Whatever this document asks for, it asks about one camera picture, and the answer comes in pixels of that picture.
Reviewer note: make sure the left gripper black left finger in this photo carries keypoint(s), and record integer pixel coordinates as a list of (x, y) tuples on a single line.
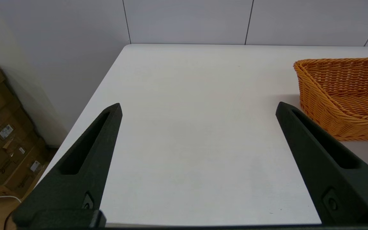
[(85, 179)]

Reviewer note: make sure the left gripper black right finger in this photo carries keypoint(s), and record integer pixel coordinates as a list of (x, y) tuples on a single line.
[(331, 179)]

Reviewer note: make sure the orange wicker basket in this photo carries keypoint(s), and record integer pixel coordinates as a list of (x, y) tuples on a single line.
[(340, 95)]

